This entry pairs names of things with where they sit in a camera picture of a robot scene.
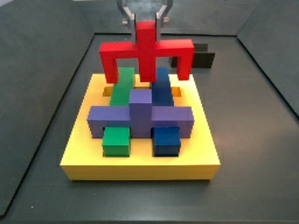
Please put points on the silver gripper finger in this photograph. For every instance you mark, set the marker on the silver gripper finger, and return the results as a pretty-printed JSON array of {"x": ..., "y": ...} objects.
[
  {"x": 130, "y": 17},
  {"x": 161, "y": 17}
]

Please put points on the red three-legged block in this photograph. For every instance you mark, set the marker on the red three-legged block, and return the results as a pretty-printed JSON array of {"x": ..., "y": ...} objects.
[{"x": 147, "y": 50}]

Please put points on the yellow base board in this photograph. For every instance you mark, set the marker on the yellow base board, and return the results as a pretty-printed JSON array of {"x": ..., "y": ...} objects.
[{"x": 85, "y": 163}]

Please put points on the black foam block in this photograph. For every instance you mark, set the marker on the black foam block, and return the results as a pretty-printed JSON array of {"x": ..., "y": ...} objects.
[{"x": 204, "y": 58}]

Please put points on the purple cross block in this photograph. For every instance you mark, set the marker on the purple cross block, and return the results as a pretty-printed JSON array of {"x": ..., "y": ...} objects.
[{"x": 141, "y": 116}]

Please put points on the green long block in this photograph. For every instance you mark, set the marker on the green long block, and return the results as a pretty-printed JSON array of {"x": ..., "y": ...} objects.
[{"x": 117, "y": 138}]

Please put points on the blue long block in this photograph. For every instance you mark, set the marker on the blue long block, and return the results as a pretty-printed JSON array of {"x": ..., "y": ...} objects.
[{"x": 166, "y": 136}]

